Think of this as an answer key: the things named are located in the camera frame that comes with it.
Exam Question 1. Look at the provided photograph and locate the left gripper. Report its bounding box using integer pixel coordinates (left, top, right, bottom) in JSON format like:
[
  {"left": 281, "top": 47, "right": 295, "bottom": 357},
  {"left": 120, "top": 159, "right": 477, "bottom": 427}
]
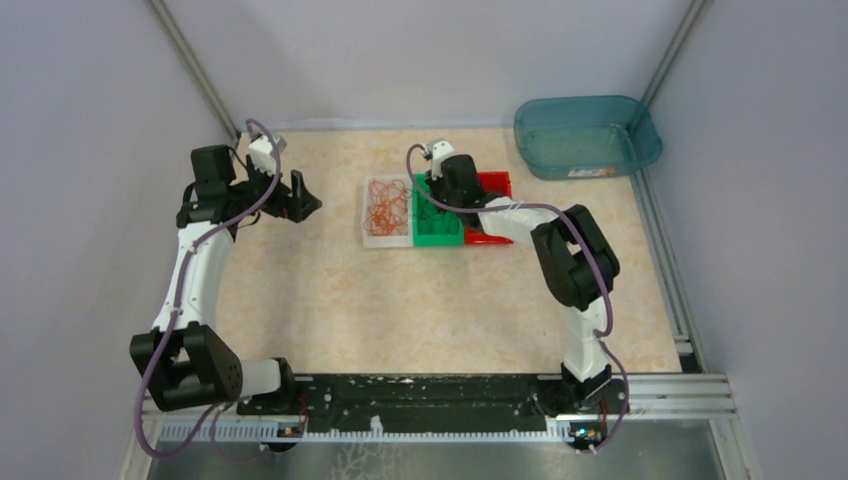
[{"left": 228, "top": 154, "right": 320, "bottom": 222}]

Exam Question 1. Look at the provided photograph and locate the black cable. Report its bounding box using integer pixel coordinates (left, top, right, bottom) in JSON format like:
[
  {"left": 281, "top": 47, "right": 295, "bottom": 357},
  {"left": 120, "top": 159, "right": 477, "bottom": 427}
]
[{"left": 415, "top": 192, "right": 462, "bottom": 236}]

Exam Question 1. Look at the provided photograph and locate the orange cable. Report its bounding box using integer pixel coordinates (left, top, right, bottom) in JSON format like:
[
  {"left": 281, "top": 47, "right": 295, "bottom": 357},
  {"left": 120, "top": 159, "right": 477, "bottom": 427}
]
[{"left": 366, "top": 178, "right": 411, "bottom": 238}]

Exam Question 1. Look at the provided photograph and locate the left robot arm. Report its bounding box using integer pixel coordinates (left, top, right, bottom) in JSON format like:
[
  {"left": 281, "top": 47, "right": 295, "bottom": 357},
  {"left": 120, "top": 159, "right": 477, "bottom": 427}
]
[{"left": 129, "top": 136, "right": 322, "bottom": 414}]

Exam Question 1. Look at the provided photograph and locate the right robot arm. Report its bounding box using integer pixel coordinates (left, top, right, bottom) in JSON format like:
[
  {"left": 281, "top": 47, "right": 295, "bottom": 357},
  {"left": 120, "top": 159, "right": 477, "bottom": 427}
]
[{"left": 413, "top": 150, "right": 620, "bottom": 412}]

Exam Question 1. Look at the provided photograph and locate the green plastic bin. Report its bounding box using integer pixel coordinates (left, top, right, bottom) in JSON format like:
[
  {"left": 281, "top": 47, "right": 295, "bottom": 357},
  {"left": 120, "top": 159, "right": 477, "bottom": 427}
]
[{"left": 411, "top": 188, "right": 464, "bottom": 248}]

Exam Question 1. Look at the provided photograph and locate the red plastic bin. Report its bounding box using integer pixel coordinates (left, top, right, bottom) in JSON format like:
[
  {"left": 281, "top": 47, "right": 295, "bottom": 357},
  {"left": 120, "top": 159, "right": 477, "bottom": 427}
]
[{"left": 462, "top": 172, "right": 517, "bottom": 246}]

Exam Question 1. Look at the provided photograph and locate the white plastic bin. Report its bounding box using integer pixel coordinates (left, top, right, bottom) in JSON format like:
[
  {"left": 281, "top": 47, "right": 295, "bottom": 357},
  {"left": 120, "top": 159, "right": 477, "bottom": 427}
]
[{"left": 360, "top": 175, "right": 413, "bottom": 249}]

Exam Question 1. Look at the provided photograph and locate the teal translucent tub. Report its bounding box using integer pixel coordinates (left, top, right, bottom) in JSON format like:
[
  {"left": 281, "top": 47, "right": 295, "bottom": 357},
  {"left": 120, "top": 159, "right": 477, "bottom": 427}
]
[{"left": 513, "top": 95, "right": 663, "bottom": 181}]

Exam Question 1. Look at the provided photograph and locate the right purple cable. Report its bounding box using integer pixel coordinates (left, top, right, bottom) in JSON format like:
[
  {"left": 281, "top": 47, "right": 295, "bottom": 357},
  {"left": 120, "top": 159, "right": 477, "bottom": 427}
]
[{"left": 405, "top": 142, "right": 631, "bottom": 454}]

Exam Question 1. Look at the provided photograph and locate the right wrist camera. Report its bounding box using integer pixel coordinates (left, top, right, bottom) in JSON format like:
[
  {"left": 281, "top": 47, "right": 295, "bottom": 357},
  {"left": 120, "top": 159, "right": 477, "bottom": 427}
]
[{"left": 423, "top": 139, "right": 456, "bottom": 179}]

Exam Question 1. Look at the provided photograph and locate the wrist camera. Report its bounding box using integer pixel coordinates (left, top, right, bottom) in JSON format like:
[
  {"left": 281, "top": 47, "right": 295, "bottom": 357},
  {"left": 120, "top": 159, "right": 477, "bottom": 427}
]
[
  {"left": 248, "top": 134, "right": 287, "bottom": 177},
  {"left": 423, "top": 139, "right": 456, "bottom": 179}
]

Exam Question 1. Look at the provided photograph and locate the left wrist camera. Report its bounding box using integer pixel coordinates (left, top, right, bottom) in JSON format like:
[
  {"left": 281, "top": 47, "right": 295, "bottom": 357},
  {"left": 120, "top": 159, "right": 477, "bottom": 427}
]
[{"left": 248, "top": 134, "right": 287, "bottom": 177}]

